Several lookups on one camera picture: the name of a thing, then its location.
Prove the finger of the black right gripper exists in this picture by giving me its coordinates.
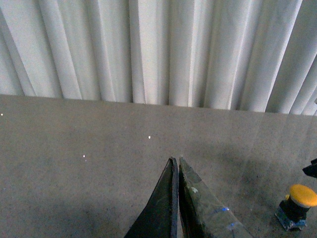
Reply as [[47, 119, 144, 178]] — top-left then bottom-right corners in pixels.
[[302, 159, 317, 178]]

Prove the white pleated curtain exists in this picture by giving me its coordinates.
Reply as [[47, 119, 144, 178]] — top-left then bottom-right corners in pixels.
[[0, 0, 317, 116]]

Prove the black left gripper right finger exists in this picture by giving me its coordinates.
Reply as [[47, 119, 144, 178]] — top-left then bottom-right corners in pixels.
[[179, 157, 251, 238]]

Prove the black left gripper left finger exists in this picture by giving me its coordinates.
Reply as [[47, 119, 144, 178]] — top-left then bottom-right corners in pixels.
[[125, 157, 179, 238]]

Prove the yellow mushroom push button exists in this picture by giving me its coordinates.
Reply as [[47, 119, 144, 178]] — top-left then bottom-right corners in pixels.
[[275, 184, 317, 231]]

